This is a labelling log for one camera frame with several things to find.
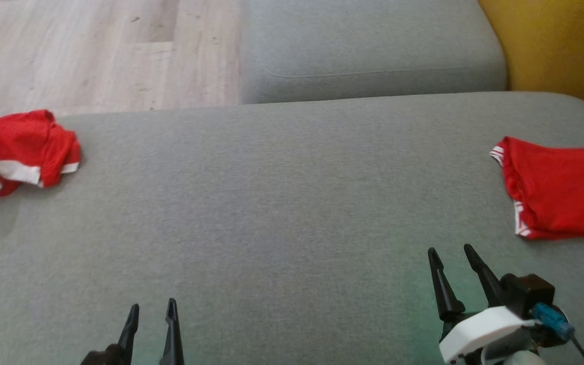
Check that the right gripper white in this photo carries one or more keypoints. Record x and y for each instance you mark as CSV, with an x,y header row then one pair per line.
x,y
484,332

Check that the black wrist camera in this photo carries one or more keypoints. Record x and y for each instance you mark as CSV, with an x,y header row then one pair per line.
x,y
527,294
86,361

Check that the red shorts with white waistband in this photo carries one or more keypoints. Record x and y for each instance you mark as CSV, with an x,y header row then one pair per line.
x,y
18,142

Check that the yellow upholstered furniture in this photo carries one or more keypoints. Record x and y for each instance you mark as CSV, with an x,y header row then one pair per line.
x,y
555,45

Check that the large grey sofa seat cushion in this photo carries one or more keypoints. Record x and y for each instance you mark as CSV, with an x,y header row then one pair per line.
x,y
282,218

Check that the red jersey with grey print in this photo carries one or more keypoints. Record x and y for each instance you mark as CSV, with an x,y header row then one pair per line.
x,y
566,187

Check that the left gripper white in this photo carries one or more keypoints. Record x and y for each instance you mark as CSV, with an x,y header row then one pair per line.
x,y
102,356

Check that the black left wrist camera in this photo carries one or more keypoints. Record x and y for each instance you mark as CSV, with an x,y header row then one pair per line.
x,y
86,361

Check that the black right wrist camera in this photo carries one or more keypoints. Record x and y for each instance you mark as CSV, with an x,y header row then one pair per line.
x,y
527,294

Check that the small grey sofa cushion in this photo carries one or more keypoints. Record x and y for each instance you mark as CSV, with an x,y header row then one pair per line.
x,y
373,45

